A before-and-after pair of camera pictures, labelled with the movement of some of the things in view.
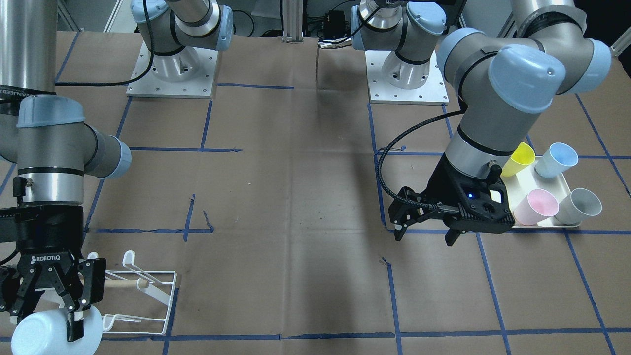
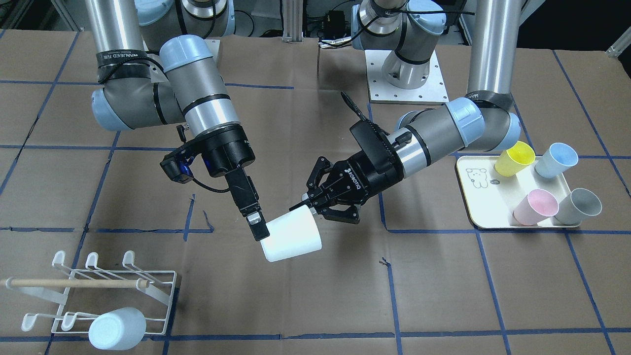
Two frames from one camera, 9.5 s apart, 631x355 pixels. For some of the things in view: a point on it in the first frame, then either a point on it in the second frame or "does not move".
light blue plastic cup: (45, 332) -> (120, 329)
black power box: (335, 27) does not move
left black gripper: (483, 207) -> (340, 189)
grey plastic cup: (578, 206) does not move
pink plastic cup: (538, 205) does not move
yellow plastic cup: (524, 155) does not move
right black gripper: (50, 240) -> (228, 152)
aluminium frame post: (293, 12) does not move
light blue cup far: (556, 159) does not move
